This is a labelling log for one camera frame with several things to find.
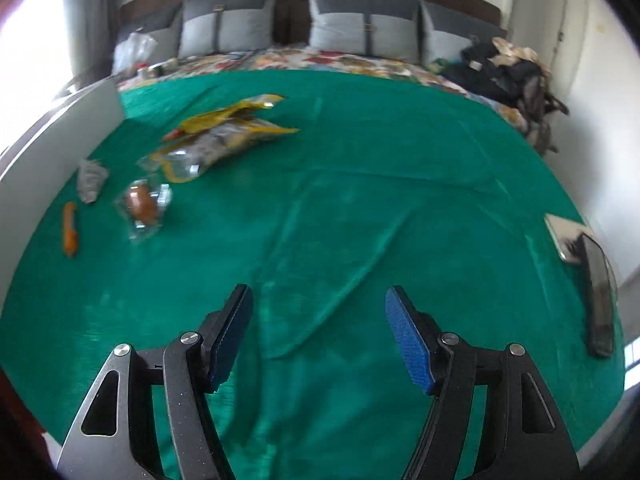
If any small grey snack packet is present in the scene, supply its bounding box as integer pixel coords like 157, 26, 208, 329
76, 158, 110, 205

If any orange sausage stick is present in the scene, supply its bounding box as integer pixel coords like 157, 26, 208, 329
62, 202, 80, 257

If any clear bag with yellow edges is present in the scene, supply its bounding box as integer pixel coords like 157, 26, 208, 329
137, 110, 301, 183

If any floral bedsheet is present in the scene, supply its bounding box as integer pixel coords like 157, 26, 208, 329
117, 42, 531, 133

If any grey two-tone pillow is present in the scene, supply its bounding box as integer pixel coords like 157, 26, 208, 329
419, 0, 508, 66
305, 0, 421, 63
117, 9, 183, 59
177, 0, 282, 58

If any black phone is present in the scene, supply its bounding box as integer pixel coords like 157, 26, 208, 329
575, 234, 617, 358

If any beige crumpled cloth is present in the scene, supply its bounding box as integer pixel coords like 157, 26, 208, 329
490, 36, 551, 68

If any clear packet with brown food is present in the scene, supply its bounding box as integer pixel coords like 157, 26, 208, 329
114, 179, 174, 244

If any grey curtain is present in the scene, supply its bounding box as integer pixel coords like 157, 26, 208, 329
60, 0, 121, 86

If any white door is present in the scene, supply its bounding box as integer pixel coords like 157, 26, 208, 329
547, 0, 590, 73

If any phone with pale case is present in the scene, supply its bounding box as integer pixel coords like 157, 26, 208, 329
544, 213, 596, 263

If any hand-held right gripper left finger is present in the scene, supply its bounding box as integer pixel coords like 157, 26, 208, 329
55, 283, 255, 480

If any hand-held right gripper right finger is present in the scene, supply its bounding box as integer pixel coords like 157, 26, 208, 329
384, 285, 581, 480

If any clear plastic bag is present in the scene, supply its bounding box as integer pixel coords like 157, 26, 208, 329
112, 32, 158, 76

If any black clothes pile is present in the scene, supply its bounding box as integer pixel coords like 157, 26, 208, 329
445, 40, 546, 111

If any white rectangular box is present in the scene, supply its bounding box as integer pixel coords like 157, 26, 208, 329
0, 76, 125, 311

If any green blanket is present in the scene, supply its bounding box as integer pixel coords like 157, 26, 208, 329
0, 69, 628, 480

